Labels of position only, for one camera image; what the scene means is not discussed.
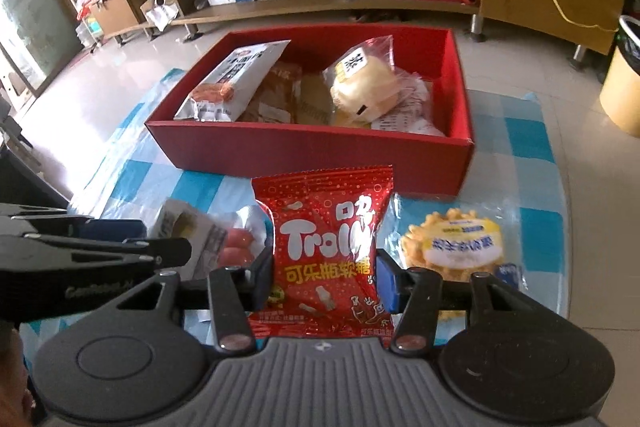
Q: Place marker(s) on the red cardboard box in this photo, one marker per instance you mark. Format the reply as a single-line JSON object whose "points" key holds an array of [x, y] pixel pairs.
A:
{"points": [[300, 147]]}

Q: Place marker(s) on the yellow bread packet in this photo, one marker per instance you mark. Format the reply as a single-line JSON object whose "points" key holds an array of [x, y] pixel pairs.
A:
{"points": [[410, 107]]}

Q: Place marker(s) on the sausage packet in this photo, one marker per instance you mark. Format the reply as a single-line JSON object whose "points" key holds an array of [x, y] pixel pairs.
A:
{"points": [[235, 239]]}

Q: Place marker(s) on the white spicy strip packet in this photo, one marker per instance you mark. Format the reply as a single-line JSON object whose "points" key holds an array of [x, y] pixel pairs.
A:
{"points": [[235, 77]]}

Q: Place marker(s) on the waffle packet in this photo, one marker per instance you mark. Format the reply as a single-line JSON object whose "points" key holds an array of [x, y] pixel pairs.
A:
{"points": [[450, 237]]}

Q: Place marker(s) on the brown dried tofu packet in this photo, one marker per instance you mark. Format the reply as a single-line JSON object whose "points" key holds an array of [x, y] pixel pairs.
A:
{"points": [[272, 97]]}

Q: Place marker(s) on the steamed cake packet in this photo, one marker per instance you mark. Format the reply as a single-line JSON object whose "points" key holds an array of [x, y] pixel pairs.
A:
{"points": [[360, 92]]}

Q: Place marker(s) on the blue white checkered tablecloth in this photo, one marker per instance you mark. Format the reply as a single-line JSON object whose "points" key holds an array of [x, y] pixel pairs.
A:
{"points": [[525, 142]]}

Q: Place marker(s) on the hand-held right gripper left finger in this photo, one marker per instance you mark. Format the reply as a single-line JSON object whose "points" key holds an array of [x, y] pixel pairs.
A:
{"points": [[260, 282]]}

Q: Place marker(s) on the cream trash bin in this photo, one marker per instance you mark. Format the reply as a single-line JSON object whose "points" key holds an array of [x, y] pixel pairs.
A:
{"points": [[620, 92]]}

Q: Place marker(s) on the red gummy candy packet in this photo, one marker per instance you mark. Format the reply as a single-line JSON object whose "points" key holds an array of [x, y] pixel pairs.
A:
{"points": [[325, 247]]}

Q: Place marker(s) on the white plastic bag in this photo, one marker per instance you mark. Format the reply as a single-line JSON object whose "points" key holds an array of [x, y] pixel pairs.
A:
{"points": [[162, 14]]}

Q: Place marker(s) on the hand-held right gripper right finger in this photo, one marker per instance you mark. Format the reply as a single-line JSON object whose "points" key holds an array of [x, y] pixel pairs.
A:
{"points": [[387, 282]]}

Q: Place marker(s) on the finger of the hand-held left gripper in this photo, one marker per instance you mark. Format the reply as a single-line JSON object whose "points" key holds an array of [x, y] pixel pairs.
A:
{"points": [[117, 229], [125, 252]]}

